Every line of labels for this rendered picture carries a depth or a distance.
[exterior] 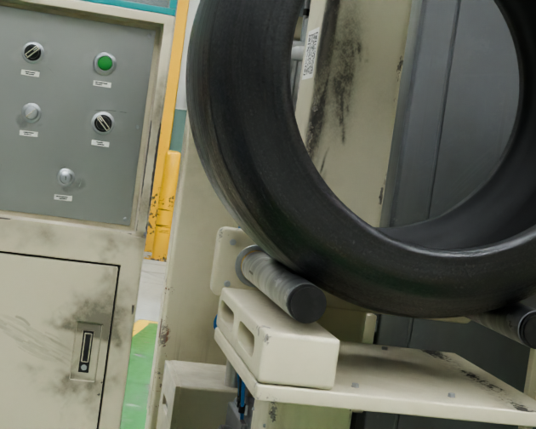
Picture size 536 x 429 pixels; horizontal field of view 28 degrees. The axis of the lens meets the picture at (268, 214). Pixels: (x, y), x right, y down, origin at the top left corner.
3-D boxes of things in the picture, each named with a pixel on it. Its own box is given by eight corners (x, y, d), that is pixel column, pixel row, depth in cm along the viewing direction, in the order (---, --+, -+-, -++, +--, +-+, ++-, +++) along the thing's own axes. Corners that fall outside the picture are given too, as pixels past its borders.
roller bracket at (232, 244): (208, 292, 155) (217, 225, 155) (465, 321, 163) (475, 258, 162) (211, 295, 152) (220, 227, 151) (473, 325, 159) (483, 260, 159)
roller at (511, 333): (422, 300, 158) (426, 271, 158) (451, 304, 159) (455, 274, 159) (518, 347, 124) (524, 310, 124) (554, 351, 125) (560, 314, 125)
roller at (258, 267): (237, 279, 153) (242, 248, 153) (268, 283, 154) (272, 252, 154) (285, 322, 119) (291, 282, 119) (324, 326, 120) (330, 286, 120)
